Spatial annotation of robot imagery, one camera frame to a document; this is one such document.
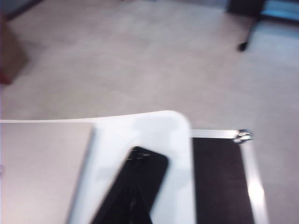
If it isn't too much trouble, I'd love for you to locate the silver Dell laptop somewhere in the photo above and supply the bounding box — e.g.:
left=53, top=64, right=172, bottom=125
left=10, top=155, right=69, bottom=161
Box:
left=0, top=122, right=97, bottom=224

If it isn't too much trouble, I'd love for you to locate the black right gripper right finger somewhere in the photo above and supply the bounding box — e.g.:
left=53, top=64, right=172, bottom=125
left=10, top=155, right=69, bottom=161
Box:
left=134, top=186, right=154, bottom=224

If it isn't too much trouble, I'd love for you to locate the black furniture leg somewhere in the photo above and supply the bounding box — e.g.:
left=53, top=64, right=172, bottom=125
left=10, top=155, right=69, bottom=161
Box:
left=226, top=0, right=299, bottom=52

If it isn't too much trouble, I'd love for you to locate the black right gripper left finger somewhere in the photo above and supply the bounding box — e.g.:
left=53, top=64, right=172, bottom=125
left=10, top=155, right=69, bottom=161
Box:
left=93, top=186, right=135, bottom=224

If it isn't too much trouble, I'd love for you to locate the black case aluminium edge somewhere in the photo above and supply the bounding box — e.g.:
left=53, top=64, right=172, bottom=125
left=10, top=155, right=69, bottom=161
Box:
left=190, top=128, right=269, bottom=224

